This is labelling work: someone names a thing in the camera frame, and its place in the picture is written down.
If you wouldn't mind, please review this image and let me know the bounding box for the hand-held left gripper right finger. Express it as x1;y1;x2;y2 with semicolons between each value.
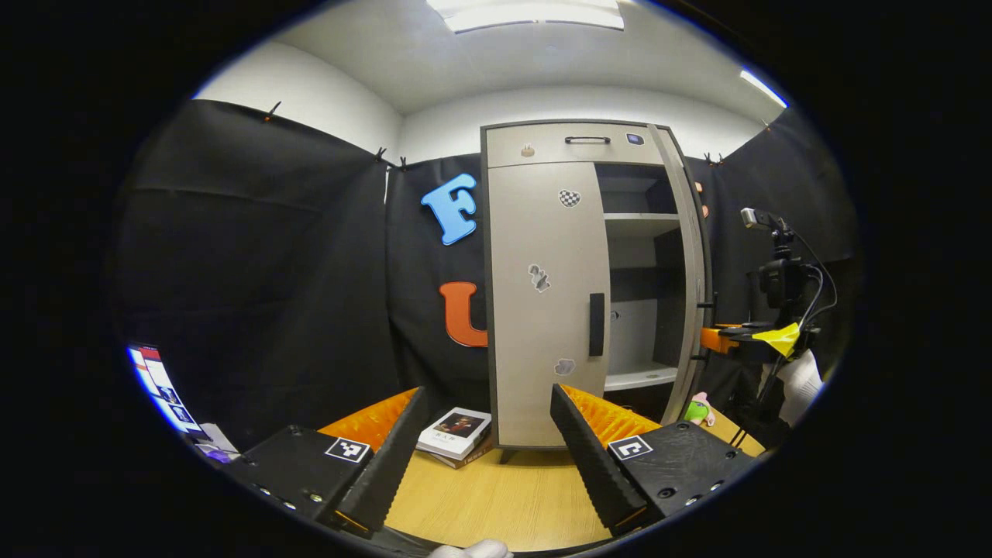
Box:
550;382;762;538

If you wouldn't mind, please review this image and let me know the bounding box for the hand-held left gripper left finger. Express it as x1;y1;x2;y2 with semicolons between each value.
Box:
221;386;429;541

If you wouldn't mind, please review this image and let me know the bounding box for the beige double-door shoe cabinet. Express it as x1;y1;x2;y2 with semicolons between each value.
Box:
480;119;715;464

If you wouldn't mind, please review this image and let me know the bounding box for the cube sticker shoe cabinet door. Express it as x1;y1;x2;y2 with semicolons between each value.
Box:
649;124;711;425

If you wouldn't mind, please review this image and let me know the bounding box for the checkered sticker shoe cabinet door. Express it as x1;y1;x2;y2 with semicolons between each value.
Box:
488;161;613;450

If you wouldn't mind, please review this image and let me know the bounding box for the white cabinet shelf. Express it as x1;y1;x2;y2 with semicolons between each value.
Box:
604;213;681;239
604;360;680;392

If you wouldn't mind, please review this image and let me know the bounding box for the beige cabinet drawer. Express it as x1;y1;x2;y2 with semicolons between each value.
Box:
484;122;666;169

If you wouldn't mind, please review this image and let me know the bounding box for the white picture book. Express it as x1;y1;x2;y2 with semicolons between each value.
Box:
416;407;493;460

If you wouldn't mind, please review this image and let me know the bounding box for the brown book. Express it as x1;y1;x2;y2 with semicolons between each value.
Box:
422;440;494;470

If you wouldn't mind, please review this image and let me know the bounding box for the white purple object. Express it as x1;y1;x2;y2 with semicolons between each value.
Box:
194;424;241;464

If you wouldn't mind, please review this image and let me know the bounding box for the narrow ceiling light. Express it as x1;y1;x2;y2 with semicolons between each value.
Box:
739;68;789;109

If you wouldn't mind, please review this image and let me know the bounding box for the black backdrop cloth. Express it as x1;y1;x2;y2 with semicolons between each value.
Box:
108;99;861;458

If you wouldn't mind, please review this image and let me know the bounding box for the computer screen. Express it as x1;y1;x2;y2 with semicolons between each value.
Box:
126;345;206;435

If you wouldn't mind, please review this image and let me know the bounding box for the wide ceiling light panel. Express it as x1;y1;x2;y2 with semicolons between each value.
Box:
426;0;625;33

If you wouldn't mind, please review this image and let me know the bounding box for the black camera cable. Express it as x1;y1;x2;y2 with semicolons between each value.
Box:
728;231;840;450

